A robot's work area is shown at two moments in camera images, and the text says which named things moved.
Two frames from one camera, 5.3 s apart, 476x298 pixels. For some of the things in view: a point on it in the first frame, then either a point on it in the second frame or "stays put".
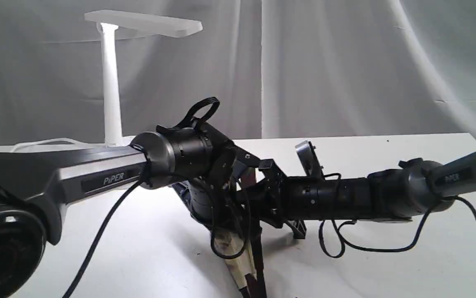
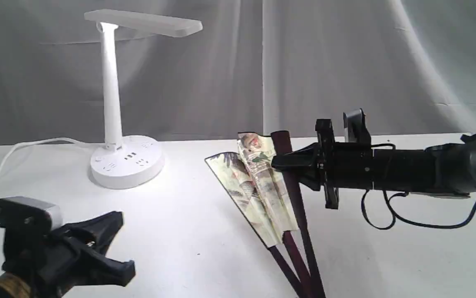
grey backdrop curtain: (278, 68) stays put
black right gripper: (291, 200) -> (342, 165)
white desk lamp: (108, 22) stays put
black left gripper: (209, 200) -> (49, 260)
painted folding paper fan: (233, 245) -> (271, 199)
